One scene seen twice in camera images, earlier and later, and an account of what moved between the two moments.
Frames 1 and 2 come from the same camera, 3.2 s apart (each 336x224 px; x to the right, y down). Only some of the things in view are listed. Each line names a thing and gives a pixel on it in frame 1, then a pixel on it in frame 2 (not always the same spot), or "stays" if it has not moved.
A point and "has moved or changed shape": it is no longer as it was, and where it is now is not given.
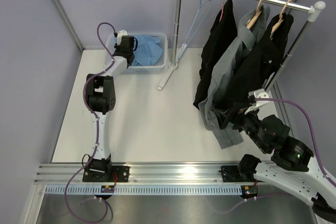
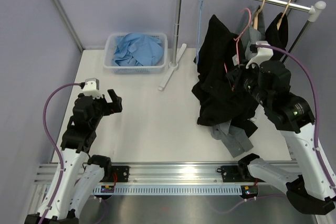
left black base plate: (119, 173) stays
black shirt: (223, 32) has moved or changed shape
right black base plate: (231, 174) stays
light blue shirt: (149, 50) stays
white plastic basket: (150, 52) stays
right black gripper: (240, 115) → (235, 77)
